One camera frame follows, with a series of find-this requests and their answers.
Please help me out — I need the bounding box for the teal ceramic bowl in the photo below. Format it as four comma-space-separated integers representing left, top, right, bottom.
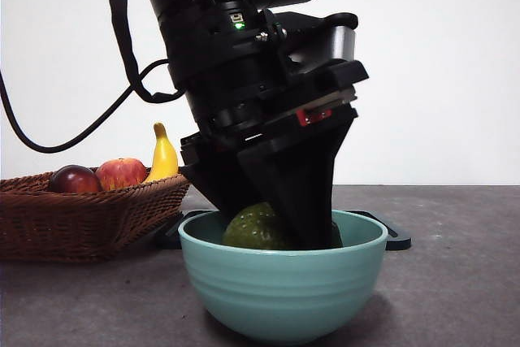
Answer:
177, 207, 388, 336

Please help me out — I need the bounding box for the yellow banana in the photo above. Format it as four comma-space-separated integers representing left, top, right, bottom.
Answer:
142, 122, 180, 184

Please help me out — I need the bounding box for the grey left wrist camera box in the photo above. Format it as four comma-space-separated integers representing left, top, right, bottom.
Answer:
327, 21, 358, 67

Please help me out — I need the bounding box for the dark red plum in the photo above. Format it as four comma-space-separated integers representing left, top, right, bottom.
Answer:
49, 164, 102, 193

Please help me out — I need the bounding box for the thin black cable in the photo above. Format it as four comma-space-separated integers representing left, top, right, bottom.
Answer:
0, 58, 171, 154

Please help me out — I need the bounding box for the thick black sleeved cable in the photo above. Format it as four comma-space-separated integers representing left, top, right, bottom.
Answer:
107, 0, 188, 104

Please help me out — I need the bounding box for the black rectangular tray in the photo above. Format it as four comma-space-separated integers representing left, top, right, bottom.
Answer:
154, 208, 412, 251

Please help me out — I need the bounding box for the brown woven wicker basket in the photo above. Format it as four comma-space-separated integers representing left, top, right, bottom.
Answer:
0, 167, 191, 263

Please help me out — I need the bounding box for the red yellow apple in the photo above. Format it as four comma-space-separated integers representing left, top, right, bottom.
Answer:
95, 157, 148, 192

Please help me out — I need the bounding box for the green avocado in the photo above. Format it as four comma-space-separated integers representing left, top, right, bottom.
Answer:
222, 202, 345, 251

